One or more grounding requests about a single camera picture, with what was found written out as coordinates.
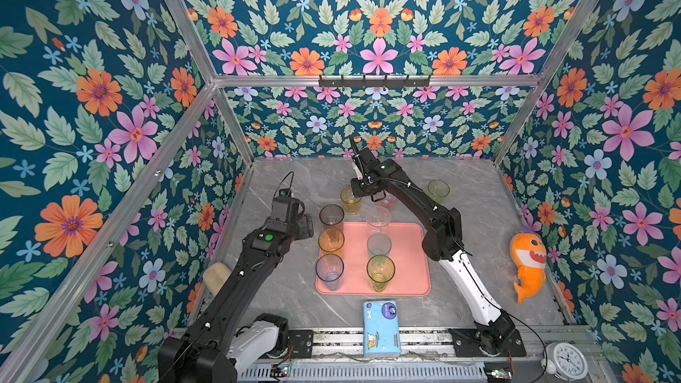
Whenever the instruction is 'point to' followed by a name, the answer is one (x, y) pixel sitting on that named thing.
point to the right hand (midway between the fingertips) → (357, 187)
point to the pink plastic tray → (410, 276)
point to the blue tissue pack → (381, 328)
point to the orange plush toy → (528, 253)
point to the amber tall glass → (331, 241)
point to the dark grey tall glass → (332, 215)
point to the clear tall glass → (378, 220)
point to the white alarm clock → (565, 361)
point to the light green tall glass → (379, 269)
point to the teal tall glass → (379, 244)
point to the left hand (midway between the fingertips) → (302, 215)
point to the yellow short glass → (350, 202)
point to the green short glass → (438, 191)
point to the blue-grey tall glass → (329, 270)
